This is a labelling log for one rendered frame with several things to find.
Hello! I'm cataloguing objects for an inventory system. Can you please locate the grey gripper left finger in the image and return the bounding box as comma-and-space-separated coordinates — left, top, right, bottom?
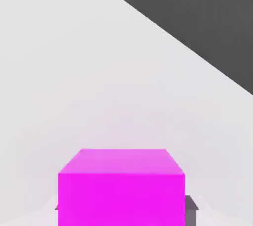
33, 195, 59, 226

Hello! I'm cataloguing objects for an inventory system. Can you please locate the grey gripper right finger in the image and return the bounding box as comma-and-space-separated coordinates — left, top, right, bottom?
185, 194, 220, 226

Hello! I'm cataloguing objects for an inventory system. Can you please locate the small magenta cube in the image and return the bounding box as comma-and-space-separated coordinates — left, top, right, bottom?
57, 148, 186, 226

